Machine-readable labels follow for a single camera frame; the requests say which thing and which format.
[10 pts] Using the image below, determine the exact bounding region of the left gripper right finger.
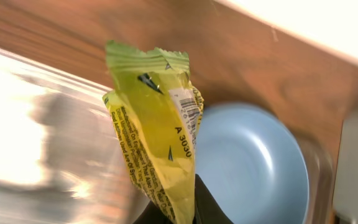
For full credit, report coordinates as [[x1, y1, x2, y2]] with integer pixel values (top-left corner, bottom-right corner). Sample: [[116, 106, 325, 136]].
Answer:
[[193, 174, 233, 224]]

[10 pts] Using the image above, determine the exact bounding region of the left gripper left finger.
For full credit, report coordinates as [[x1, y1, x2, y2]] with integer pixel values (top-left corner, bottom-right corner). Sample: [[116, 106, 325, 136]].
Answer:
[[133, 202, 173, 224]]

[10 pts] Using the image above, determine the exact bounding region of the dark blue plate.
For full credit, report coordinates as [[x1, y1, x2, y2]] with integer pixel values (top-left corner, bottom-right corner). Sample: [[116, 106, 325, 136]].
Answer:
[[196, 103, 310, 224]]

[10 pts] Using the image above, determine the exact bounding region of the yellow snack wrapper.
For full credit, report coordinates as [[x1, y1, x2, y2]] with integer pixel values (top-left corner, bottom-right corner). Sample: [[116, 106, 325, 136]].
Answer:
[[103, 40, 203, 224]]

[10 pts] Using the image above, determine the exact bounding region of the clear plastic bin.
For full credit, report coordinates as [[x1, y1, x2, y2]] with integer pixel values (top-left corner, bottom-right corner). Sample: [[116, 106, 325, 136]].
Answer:
[[0, 49, 149, 223]]

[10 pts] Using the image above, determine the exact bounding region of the dark brown serving tray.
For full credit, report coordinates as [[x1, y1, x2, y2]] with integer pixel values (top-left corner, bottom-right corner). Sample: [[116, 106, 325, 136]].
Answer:
[[295, 133, 334, 224]]

